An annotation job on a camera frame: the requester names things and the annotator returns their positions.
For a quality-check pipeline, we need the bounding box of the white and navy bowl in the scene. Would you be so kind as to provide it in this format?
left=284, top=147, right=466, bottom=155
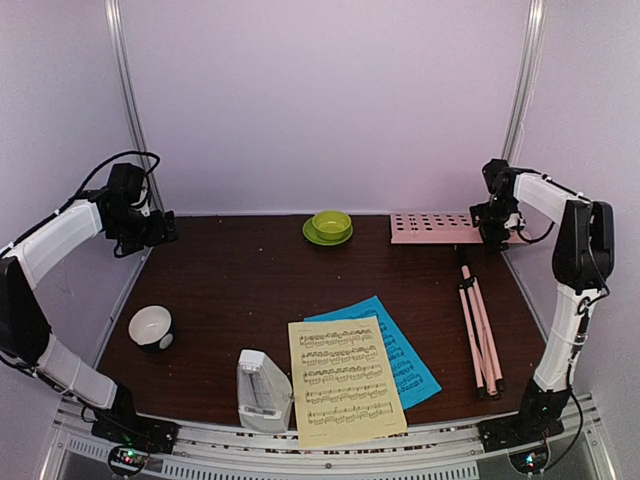
left=128, top=305, right=175, bottom=353

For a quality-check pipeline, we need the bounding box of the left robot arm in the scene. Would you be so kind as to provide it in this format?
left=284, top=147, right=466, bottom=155
left=1, top=152, right=179, bottom=452

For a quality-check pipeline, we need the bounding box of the pink music stand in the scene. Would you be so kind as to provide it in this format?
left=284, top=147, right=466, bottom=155
left=390, top=213, right=506, bottom=400

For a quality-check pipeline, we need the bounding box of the yellow sheet music page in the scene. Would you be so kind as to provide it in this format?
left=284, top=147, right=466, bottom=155
left=288, top=316, right=407, bottom=450

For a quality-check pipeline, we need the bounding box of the right aluminium frame post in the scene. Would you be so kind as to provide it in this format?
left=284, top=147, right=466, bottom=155
left=501, top=0, right=547, bottom=164

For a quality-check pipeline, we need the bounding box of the left aluminium frame post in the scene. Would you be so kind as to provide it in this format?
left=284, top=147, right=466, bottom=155
left=103, top=0, right=149, bottom=166

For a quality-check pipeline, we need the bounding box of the front aluminium rail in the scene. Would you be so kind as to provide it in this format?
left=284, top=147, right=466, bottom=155
left=42, top=394, right=616, bottom=480

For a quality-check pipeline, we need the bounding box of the green plastic bowl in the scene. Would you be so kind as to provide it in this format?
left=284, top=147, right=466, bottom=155
left=312, top=210, right=352, bottom=234

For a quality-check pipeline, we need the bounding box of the blue sheet music page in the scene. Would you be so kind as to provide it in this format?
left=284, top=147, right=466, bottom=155
left=305, top=296, right=442, bottom=410

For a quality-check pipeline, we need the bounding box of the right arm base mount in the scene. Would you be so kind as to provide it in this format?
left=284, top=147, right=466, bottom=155
left=477, top=416, right=564, bottom=475

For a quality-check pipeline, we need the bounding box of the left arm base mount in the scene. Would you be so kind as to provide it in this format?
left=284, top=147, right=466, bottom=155
left=91, top=417, right=179, bottom=478

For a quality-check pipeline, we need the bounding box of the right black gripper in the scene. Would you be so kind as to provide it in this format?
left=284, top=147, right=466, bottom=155
left=471, top=195, right=519, bottom=255

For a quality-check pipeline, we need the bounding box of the white metronome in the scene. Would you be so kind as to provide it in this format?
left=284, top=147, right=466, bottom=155
left=237, top=349, right=293, bottom=434

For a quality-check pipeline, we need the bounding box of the green plastic saucer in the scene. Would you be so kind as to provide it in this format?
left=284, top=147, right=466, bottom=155
left=302, top=218, right=354, bottom=246

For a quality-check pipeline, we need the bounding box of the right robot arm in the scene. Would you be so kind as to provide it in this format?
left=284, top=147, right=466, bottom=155
left=470, top=159, right=615, bottom=451

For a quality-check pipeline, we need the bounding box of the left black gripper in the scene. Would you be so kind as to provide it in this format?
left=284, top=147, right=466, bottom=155
left=109, top=206, right=178, bottom=255

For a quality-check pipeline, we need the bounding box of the aluminium frame post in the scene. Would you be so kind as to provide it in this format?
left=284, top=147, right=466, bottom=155
left=501, top=0, right=547, bottom=164
left=103, top=0, right=149, bottom=166

